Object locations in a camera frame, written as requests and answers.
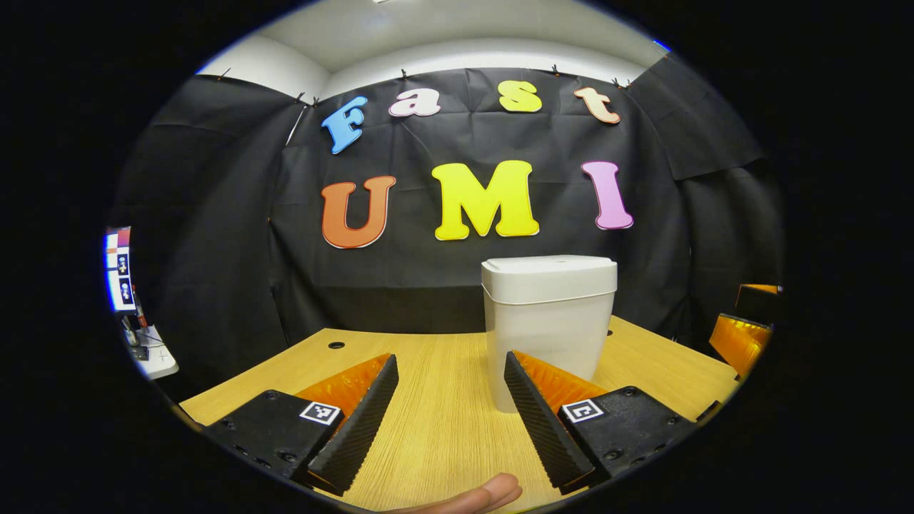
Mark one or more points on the white desktop garbage bin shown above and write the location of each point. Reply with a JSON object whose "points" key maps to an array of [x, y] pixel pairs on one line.
{"points": [[546, 321]]}

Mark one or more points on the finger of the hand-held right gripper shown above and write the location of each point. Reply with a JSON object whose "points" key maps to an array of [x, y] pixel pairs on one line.
{"points": [[739, 343], [758, 303]]}

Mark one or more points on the black backdrop cloth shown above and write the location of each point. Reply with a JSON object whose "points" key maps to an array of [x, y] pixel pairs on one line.
{"points": [[428, 278]]}

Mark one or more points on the white side table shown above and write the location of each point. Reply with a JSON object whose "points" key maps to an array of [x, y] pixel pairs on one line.
{"points": [[157, 357]]}

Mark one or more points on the wooden desktop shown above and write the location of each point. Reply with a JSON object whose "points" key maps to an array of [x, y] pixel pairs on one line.
{"points": [[428, 378]]}

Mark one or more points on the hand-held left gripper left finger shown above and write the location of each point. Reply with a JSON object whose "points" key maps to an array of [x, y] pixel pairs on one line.
{"points": [[360, 421]]}

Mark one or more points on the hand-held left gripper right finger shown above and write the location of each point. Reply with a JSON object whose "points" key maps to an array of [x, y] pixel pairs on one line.
{"points": [[544, 421]]}

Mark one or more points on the computer monitor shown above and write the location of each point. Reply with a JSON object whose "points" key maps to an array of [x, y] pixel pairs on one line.
{"points": [[121, 275]]}

